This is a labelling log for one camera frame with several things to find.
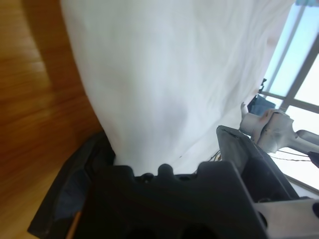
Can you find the white window frame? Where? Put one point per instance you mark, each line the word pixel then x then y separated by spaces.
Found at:
pixel 289 49

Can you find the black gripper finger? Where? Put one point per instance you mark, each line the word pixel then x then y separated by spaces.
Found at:
pixel 72 184
pixel 256 164

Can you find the white t-shirt with black logo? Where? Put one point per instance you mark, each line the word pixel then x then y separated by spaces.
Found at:
pixel 162 74

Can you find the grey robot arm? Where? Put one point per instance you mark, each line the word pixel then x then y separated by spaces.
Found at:
pixel 274 132

